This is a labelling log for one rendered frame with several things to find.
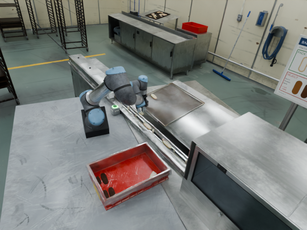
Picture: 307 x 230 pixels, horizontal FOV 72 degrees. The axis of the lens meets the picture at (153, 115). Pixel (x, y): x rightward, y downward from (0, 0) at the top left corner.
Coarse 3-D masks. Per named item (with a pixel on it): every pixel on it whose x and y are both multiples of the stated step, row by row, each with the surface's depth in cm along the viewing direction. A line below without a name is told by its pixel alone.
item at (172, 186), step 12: (192, 84) 272; (216, 96) 251; (228, 108) 231; (132, 132) 186; (168, 132) 189; (180, 144) 177; (180, 156) 166; (168, 180) 146; (180, 180) 147; (168, 192) 139; (180, 204) 132; (180, 216) 126; (192, 216) 126; (192, 228) 120; (204, 228) 121
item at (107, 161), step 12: (144, 144) 160; (108, 156) 147; (120, 156) 152; (132, 156) 160; (156, 156) 151; (96, 168) 145; (168, 168) 142; (96, 180) 130; (144, 180) 133; (156, 180) 137; (120, 192) 124; (108, 204) 121
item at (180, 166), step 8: (72, 64) 294; (80, 72) 274; (88, 80) 258; (112, 104) 217; (120, 104) 214; (128, 112) 204; (128, 120) 197; (136, 120) 193; (136, 128) 189; (144, 128) 185; (144, 136) 181; (152, 136) 177; (152, 144) 173; (160, 144) 170; (160, 152) 166; (168, 152) 163; (168, 160) 160; (176, 160) 157; (176, 168) 154; (184, 168) 151
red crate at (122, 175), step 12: (144, 156) 163; (108, 168) 151; (120, 168) 151; (132, 168) 152; (144, 168) 153; (156, 168) 154; (108, 180) 142; (120, 180) 143; (132, 180) 144; (108, 192) 135; (132, 192) 130
